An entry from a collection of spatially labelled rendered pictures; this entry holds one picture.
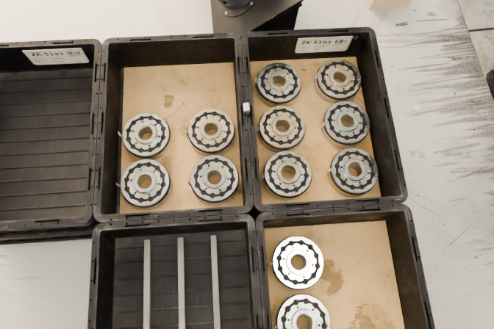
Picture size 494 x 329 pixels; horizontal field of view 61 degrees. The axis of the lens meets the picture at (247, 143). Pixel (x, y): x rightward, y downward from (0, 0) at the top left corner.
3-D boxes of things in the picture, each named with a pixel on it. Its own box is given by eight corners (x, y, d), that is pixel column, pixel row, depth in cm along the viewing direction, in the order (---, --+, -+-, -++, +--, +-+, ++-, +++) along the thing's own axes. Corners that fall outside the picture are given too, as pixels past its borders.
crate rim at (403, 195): (240, 37, 94) (240, 31, 92) (370, 32, 96) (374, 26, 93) (253, 214, 81) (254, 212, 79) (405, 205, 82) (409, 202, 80)
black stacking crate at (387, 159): (240, 60, 103) (241, 34, 92) (358, 55, 104) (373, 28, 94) (252, 221, 90) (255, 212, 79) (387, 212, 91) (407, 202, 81)
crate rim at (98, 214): (105, 43, 92) (101, 37, 90) (240, 37, 94) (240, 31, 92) (96, 225, 79) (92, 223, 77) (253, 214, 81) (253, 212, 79)
